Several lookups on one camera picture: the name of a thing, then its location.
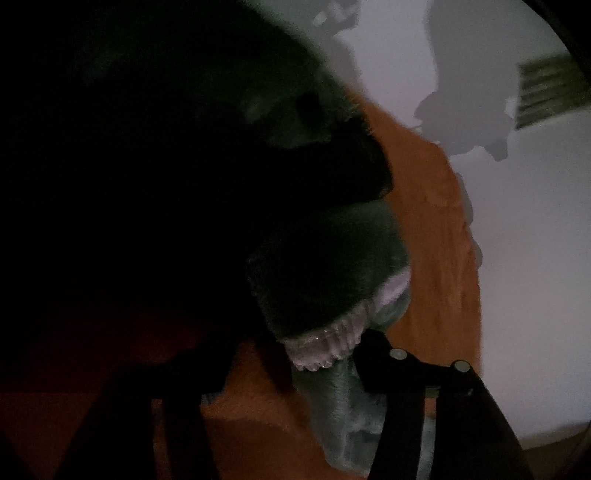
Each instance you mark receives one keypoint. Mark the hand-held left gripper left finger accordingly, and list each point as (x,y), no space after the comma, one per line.
(138,415)

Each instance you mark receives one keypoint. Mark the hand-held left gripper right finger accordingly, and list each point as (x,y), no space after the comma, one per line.
(415,415)

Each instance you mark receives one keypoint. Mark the dark green fleece garment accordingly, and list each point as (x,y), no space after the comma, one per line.
(323,277)

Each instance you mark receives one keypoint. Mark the orange blanket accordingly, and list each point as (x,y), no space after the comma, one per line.
(429,221)

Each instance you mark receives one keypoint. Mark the barred window vent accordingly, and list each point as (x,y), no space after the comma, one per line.
(549,87)

